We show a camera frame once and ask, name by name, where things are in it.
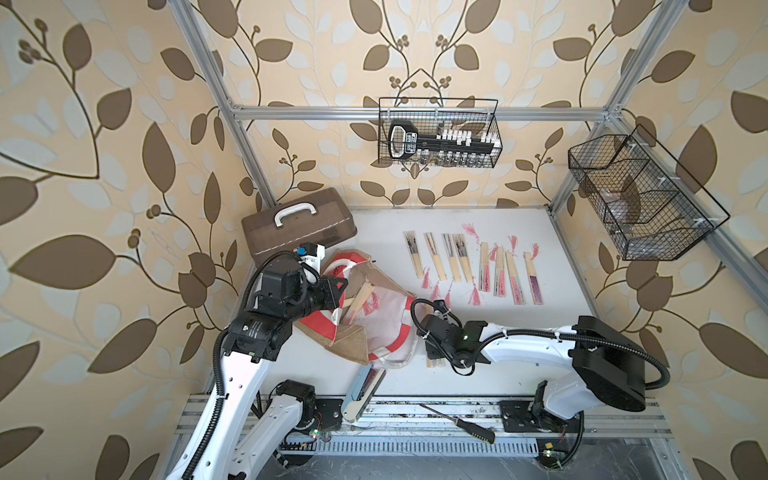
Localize folding fan plain wood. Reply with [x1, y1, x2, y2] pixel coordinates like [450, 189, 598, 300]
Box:
[424, 232, 447, 300]

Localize folding fan pink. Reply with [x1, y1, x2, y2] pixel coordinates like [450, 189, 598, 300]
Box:
[505, 236, 525, 306]
[462, 223, 490, 292]

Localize folding fan black print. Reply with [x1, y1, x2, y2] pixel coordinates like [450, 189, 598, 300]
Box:
[404, 231, 432, 289]

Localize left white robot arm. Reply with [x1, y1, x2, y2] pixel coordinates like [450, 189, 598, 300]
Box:
[168, 243, 348, 479]

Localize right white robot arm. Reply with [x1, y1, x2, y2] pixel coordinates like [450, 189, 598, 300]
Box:
[406, 298, 671, 471]

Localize folding fans in bag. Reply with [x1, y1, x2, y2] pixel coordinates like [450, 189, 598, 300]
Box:
[345, 282, 380, 324]

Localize grey stapler tool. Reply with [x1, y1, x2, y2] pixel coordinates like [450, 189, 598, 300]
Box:
[341, 364, 387, 423]

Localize black socket set holder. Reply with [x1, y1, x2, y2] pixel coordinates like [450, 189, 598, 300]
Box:
[380, 120, 502, 163]

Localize brown toolbox with white handle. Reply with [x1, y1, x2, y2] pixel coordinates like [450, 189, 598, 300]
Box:
[241, 188, 357, 266]

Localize black handled screwdriver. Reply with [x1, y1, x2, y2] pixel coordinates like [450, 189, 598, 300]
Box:
[420, 404, 496, 445]

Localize back black wire basket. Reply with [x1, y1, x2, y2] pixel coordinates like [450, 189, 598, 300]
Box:
[377, 96, 503, 169]

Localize black wire basket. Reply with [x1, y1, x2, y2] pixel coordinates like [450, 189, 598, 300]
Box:
[568, 125, 730, 261]
[377, 96, 503, 169]

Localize right black wire basket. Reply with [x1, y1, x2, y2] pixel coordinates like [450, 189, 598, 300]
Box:
[568, 125, 730, 261]

